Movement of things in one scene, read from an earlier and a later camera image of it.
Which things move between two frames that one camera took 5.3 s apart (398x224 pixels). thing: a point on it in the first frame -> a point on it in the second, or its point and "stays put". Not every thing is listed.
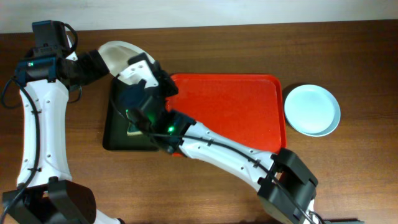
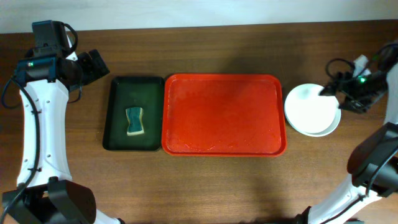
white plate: [117, 54] -> [310, 111]
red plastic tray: [250, 107] stays put
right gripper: [165, 88] -> [347, 83]
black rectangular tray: [115, 137] stays put
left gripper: [101, 62] stays put
